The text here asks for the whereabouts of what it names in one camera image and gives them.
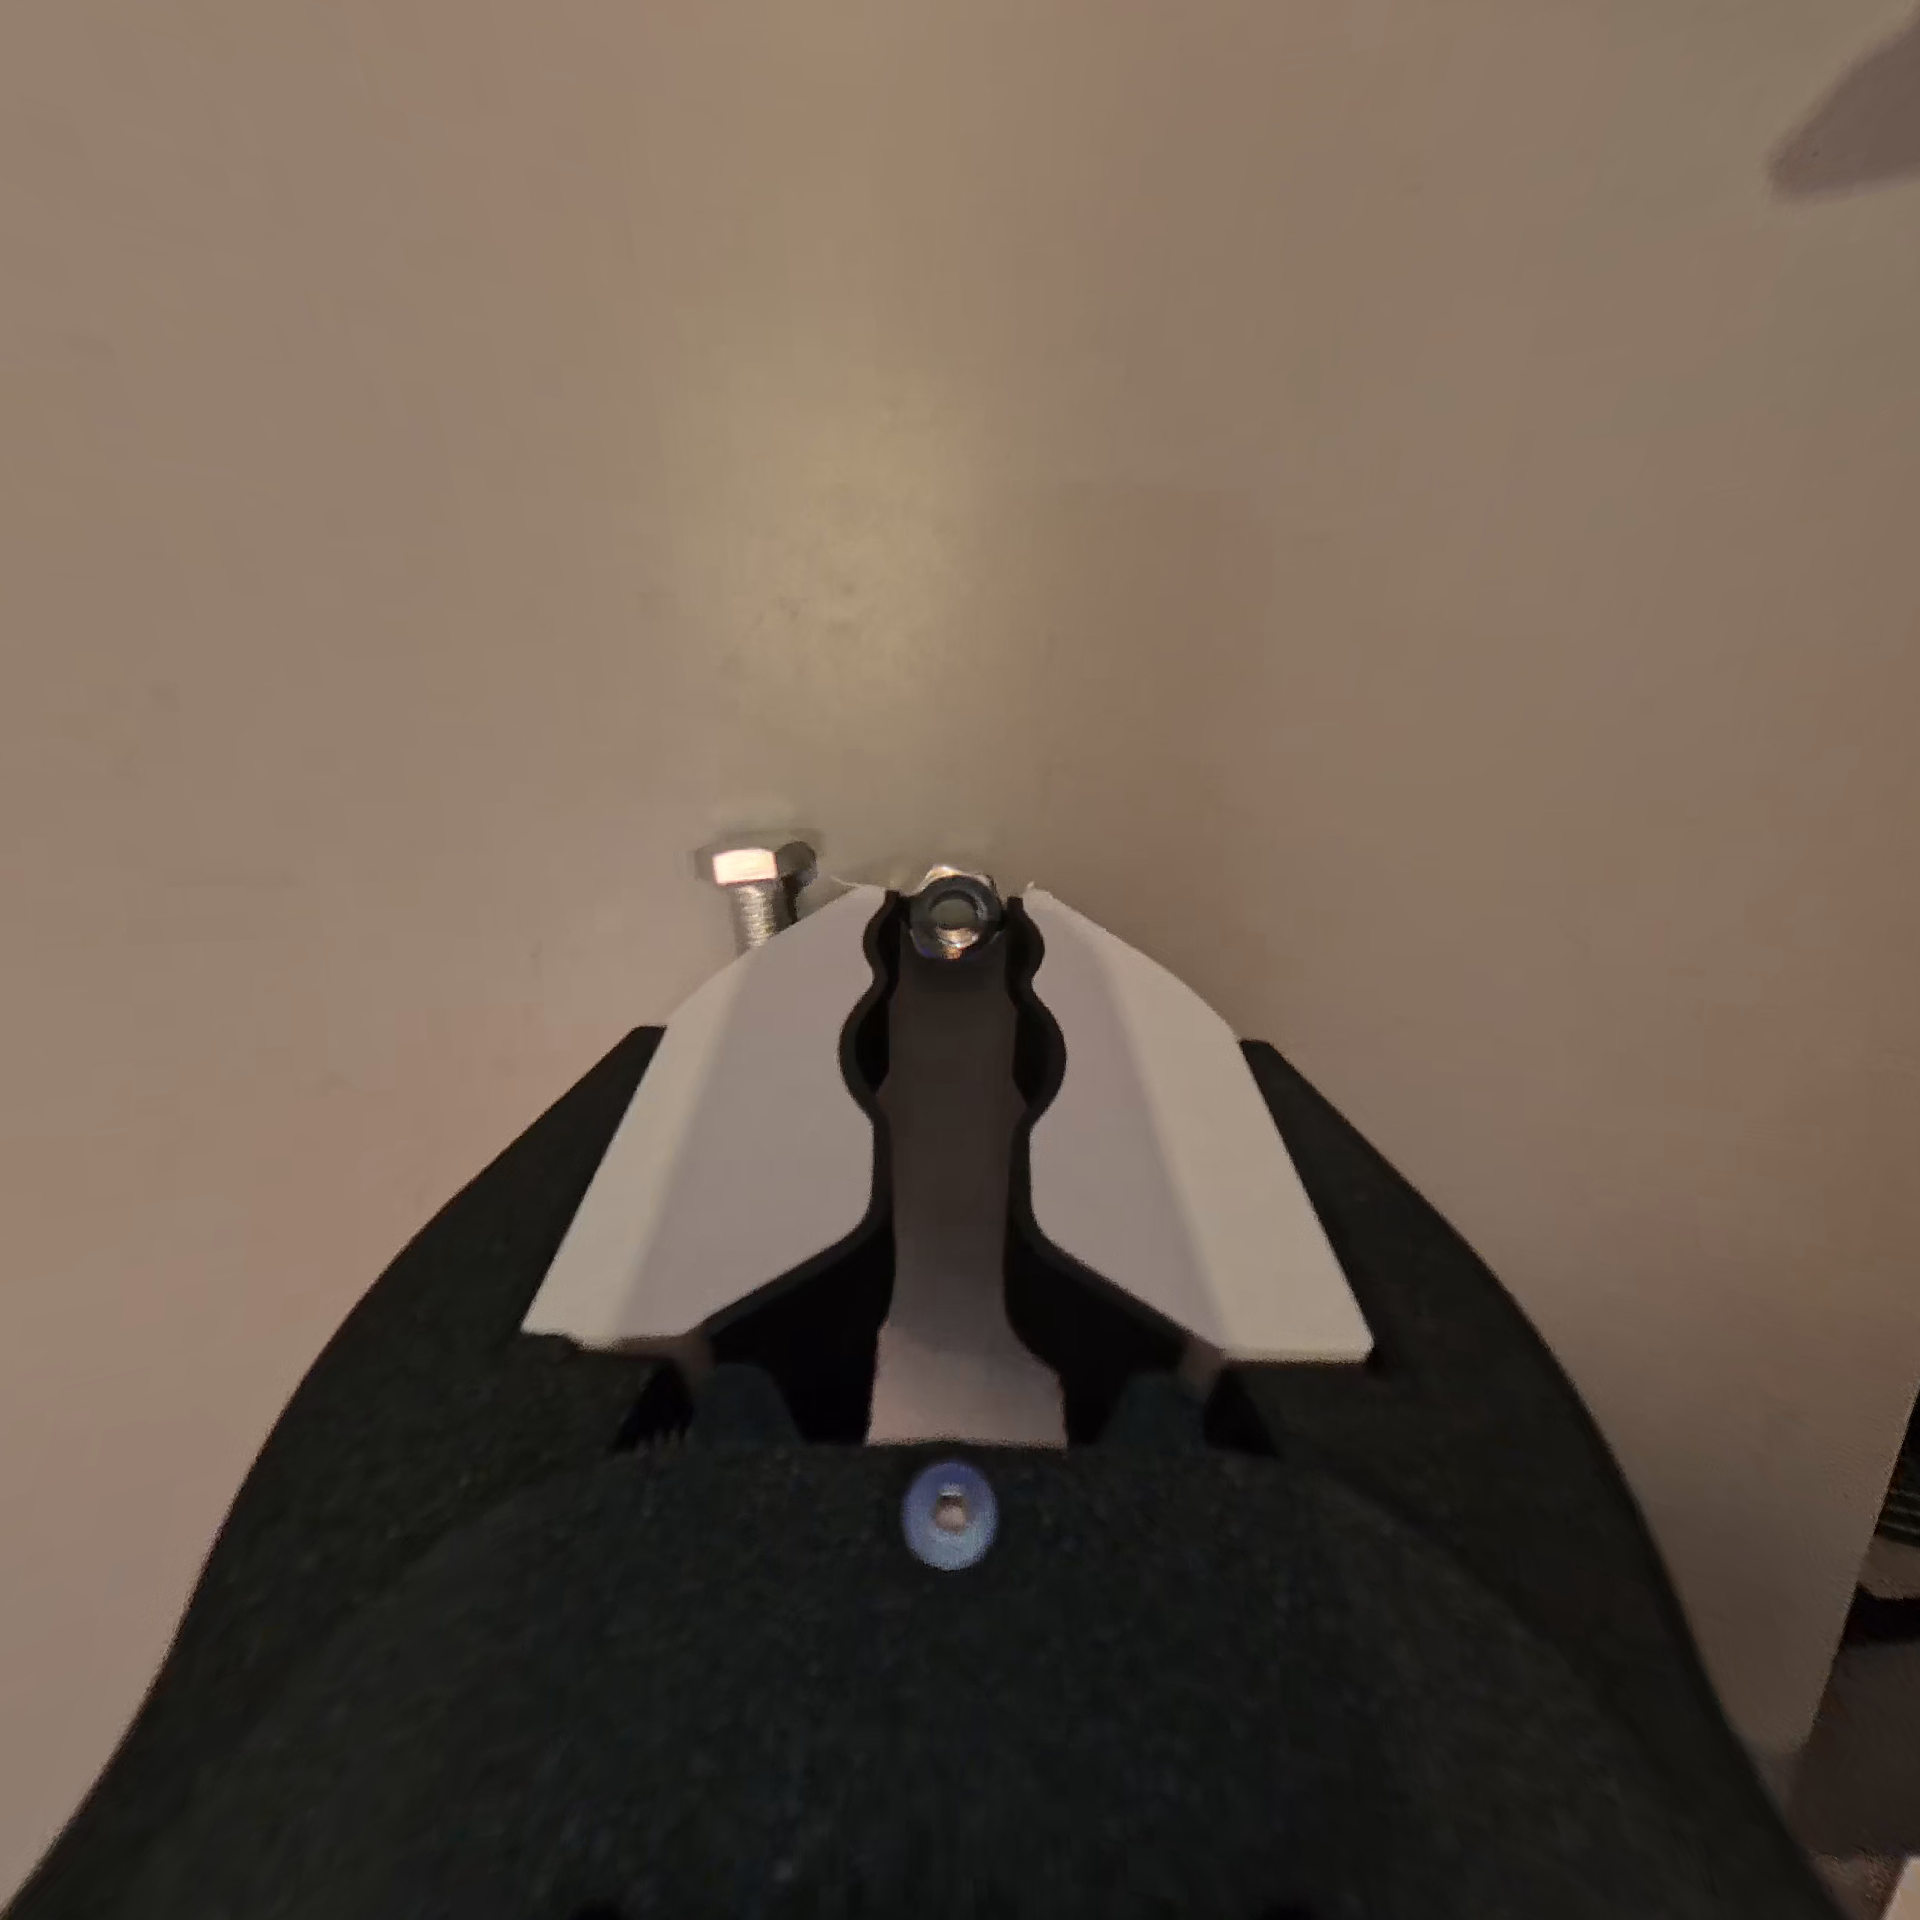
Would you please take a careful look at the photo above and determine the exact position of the silver hex bolt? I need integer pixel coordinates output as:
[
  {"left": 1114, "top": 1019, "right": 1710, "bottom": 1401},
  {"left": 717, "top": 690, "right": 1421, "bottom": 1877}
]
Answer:
[{"left": 693, "top": 837, "right": 823, "bottom": 953}]

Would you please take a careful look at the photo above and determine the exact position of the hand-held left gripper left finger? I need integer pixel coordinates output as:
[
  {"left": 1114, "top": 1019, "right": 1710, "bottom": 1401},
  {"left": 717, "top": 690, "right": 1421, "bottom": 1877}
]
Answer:
[{"left": 520, "top": 885, "right": 902, "bottom": 1367}]

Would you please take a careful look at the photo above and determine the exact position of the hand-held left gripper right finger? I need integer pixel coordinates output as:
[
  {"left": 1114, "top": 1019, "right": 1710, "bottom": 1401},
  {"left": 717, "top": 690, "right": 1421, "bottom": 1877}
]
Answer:
[{"left": 1016, "top": 888, "right": 1376, "bottom": 1367}]

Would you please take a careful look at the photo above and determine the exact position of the silver hex nut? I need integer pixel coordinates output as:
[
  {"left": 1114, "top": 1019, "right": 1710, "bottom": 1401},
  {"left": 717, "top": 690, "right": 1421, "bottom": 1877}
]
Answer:
[{"left": 910, "top": 864, "right": 1003, "bottom": 963}]

